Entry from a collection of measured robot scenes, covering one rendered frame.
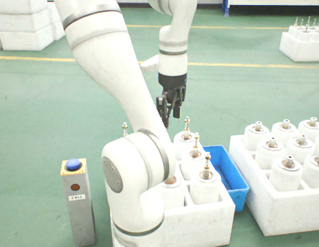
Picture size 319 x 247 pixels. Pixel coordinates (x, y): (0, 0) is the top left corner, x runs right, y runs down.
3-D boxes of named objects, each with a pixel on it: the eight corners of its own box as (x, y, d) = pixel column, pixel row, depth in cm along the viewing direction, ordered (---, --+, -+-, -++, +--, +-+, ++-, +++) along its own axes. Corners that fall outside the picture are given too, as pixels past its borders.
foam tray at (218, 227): (229, 244, 103) (235, 205, 95) (114, 263, 97) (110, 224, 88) (195, 173, 137) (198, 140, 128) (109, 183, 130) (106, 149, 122)
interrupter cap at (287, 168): (304, 171, 99) (305, 169, 99) (283, 173, 98) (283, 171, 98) (292, 157, 106) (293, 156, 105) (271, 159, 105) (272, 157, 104)
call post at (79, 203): (95, 245, 103) (85, 173, 88) (74, 248, 102) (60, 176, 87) (95, 228, 109) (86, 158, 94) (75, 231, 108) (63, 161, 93)
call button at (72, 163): (80, 170, 89) (79, 165, 88) (66, 172, 89) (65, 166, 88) (81, 162, 93) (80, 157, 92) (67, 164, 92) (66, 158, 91)
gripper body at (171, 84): (178, 75, 72) (177, 110, 77) (192, 65, 78) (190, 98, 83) (152, 70, 75) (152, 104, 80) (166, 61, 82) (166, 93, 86)
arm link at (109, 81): (134, 8, 45) (75, 15, 40) (191, 175, 47) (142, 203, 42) (109, 31, 53) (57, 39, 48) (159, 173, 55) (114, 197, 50)
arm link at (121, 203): (125, 165, 39) (130, 252, 48) (178, 140, 44) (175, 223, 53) (91, 136, 46) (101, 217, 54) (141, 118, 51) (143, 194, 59)
